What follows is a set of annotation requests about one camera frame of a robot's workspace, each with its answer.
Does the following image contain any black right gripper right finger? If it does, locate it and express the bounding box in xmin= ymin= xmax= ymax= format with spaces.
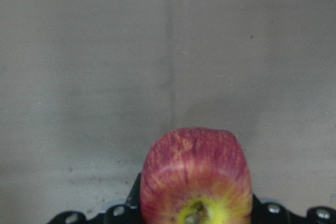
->
xmin=251 ymin=194 xmax=264 ymax=224

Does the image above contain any red yellow cut apple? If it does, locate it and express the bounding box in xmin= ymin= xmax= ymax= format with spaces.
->
xmin=140 ymin=127 xmax=253 ymax=223

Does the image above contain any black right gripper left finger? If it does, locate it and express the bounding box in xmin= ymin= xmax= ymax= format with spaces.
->
xmin=125 ymin=173 xmax=143 ymax=224

